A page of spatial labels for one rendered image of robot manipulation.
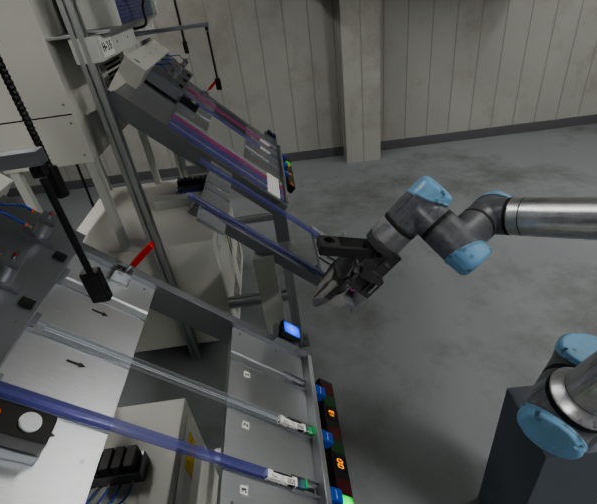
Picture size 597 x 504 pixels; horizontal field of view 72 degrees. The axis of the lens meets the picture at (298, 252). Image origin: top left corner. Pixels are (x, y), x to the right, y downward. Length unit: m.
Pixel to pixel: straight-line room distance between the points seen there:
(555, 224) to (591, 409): 0.31
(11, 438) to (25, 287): 0.20
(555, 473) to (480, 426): 0.63
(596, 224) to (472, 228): 0.19
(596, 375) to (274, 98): 3.38
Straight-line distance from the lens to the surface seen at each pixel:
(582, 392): 0.86
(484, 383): 1.92
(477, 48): 4.12
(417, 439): 1.72
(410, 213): 0.81
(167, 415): 1.11
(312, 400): 0.90
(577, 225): 0.84
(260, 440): 0.79
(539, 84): 4.46
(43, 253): 0.74
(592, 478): 1.27
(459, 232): 0.80
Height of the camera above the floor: 1.46
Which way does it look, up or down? 34 degrees down
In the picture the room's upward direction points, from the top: 8 degrees counter-clockwise
